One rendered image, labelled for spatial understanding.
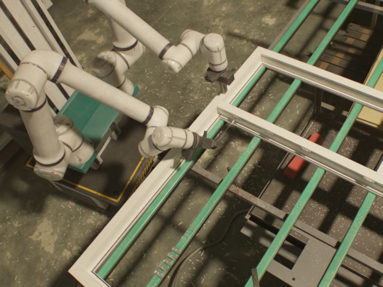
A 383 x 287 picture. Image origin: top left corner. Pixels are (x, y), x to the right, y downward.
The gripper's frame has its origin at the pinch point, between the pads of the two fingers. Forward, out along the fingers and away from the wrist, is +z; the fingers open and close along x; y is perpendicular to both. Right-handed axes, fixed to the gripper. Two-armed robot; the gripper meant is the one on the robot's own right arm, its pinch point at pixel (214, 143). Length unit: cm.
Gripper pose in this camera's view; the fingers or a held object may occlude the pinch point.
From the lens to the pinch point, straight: 179.3
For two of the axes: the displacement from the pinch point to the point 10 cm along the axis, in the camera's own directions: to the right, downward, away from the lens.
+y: 2.0, -9.8, -0.8
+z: 7.2, 0.9, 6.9
